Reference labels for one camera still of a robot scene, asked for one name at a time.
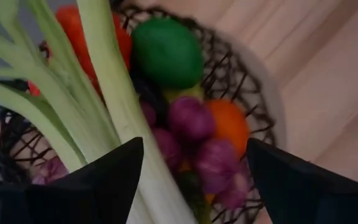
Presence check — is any black wire basket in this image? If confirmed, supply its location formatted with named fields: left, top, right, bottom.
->
left=0, top=2, right=276, bottom=224

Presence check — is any round grey mat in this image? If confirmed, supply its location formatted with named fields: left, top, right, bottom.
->
left=216, top=30, right=287, bottom=162

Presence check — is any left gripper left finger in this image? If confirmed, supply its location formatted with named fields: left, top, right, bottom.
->
left=0, top=136, right=145, bottom=224

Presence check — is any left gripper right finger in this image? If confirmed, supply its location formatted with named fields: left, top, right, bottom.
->
left=246, top=138, right=358, bottom=224

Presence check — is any red yellow mango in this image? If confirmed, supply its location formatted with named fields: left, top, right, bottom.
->
left=26, top=4, right=133, bottom=97

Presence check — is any orange fruit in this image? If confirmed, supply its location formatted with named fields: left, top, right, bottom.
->
left=206, top=99, right=250, bottom=158

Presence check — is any green lime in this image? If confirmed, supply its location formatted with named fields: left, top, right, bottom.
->
left=131, top=17, right=204, bottom=91

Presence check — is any small green cucumber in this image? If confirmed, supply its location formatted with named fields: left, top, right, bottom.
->
left=178, top=169, right=214, bottom=224

